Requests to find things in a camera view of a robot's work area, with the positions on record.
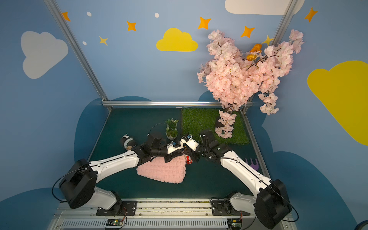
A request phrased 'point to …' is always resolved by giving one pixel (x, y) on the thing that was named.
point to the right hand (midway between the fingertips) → (187, 149)
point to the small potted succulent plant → (171, 131)
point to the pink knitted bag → (157, 168)
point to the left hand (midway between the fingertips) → (182, 149)
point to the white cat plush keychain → (189, 160)
